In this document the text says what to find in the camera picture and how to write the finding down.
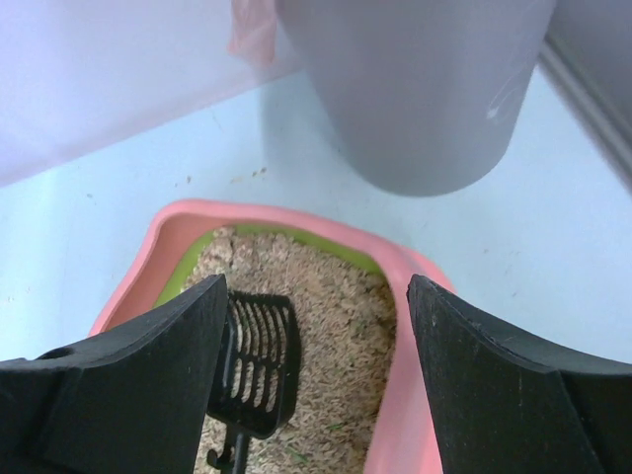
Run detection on black slotted litter scoop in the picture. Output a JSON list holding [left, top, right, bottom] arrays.
[[206, 290, 302, 473]]

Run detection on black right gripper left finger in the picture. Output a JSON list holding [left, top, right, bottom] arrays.
[[1, 276, 227, 473]]

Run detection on pink bin liner bag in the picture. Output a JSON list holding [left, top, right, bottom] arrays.
[[227, 0, 277, 69]]

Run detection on grey waste bin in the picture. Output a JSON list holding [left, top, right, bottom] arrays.
[[276, 0, 555, 197]]

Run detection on pink and green litter box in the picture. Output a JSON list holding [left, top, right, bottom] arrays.
[[90, 199, 451, 473]]

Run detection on beige cat litter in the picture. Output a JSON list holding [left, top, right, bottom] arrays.
[[184, 227, 396, 473]]

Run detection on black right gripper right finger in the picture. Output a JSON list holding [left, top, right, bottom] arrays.
[[407, 275, 631, 473]]

